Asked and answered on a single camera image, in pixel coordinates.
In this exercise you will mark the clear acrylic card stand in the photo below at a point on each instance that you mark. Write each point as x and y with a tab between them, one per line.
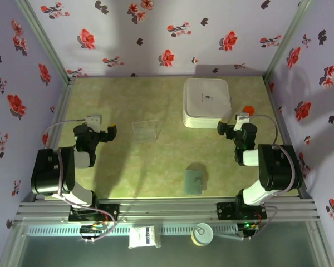
145	132

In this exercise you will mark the grey-green card holder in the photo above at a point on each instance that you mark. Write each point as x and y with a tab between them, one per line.
193	182

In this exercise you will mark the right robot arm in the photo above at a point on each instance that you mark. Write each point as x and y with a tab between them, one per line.
275	167

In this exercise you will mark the orange pill bottle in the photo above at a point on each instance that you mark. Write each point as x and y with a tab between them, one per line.
249	109

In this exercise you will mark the white paper packet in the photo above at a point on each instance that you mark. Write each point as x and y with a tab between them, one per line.
140	237

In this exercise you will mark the tin can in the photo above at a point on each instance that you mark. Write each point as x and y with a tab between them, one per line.
201	235

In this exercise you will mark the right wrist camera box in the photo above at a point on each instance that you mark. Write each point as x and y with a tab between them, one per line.
240	119

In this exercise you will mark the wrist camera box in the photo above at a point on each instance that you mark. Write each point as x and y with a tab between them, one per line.
240	119
94	120

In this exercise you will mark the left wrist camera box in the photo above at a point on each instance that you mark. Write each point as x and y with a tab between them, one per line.
94	120

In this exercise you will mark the aluminium side rail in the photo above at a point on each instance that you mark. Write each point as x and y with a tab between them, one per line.
62	105
272	97

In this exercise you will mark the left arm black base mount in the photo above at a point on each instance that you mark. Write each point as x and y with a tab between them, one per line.
111	211

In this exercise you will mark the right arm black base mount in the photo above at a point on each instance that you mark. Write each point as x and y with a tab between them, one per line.
225	211

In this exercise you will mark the aluminium front rail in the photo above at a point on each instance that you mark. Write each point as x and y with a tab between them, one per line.
167	208

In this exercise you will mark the aluminium frame post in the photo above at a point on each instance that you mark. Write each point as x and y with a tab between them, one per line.
288	39
46	39

